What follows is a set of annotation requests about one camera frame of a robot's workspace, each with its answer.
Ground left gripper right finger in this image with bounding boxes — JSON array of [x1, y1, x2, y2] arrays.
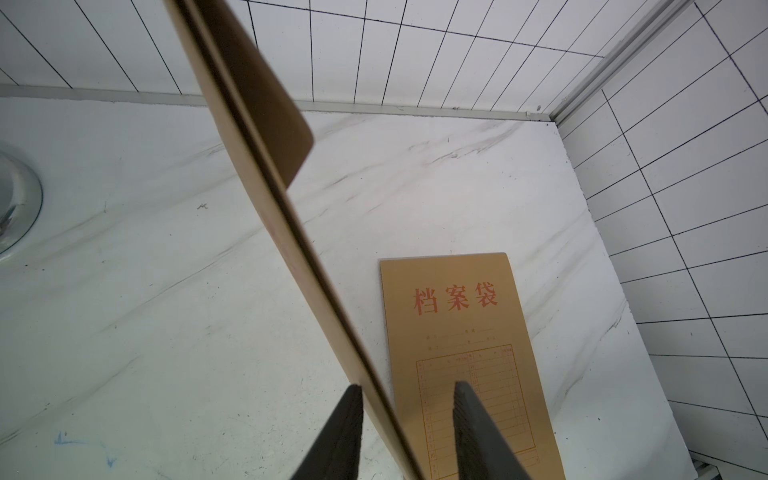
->
[[453, 381, 531, 480]]

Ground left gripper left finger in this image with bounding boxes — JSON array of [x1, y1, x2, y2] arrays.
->
[[292, 385, 364, 480]]

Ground kraft file bag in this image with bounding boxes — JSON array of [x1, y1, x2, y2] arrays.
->
[[380, 253, 565, 479], [165, 1, 423, 479]]

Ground silver metal glass rack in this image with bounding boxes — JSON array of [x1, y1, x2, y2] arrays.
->
[[1, 144, 44, 261]]

